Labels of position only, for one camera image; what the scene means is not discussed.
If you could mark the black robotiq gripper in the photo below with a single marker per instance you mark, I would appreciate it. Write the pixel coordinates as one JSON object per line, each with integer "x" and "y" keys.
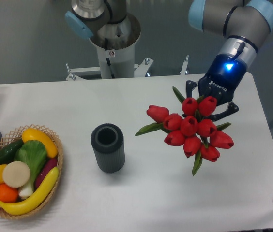
{"x": 220, "y": 81}

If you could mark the red tulip bouquet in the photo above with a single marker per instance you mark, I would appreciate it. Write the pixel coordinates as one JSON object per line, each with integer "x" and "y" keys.
{"x": 198, "y": 135}

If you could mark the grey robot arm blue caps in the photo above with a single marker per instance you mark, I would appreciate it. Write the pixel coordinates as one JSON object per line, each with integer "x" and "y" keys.
{"x": 245, "y": 24}

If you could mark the dark grey ribbed vase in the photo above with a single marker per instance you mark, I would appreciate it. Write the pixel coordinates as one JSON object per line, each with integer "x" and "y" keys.
{"x": 107, "y": 141}

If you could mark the purple sweet potato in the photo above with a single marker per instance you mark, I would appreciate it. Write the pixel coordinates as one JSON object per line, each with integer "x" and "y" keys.
{"x": 51, "y": 163}

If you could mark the yellow squash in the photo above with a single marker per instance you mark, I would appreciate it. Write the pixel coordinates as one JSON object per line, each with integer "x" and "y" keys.
{"x": 38, "y": 135}

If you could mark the green bok choy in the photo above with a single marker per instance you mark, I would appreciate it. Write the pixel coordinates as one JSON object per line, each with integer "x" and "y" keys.
{"x": 34, "y": 154}

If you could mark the yellow banana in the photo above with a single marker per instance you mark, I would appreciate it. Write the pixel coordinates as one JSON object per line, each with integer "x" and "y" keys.
{"x": 36, "y": 198}

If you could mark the woven wicker basket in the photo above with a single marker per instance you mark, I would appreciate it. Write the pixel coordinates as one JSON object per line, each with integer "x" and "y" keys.
{"x": 16, "y": 135}

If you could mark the beige round disc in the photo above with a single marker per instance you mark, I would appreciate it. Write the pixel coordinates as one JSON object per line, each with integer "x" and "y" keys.
{"x": 16, "y": 174}

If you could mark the green cucumber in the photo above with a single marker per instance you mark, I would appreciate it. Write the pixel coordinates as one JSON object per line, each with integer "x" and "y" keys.
{"x": 8, "y": 152}

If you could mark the orange fruit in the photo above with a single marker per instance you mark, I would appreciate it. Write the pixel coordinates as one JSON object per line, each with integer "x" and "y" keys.
{"x": 8, "y": 194}

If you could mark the white metal base frame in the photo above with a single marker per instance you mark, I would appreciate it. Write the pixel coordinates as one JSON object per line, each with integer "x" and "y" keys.
{"x": 140, "y": 70}

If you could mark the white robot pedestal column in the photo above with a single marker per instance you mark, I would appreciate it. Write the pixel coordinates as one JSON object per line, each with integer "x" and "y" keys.
{"x": 115, "y": 45}

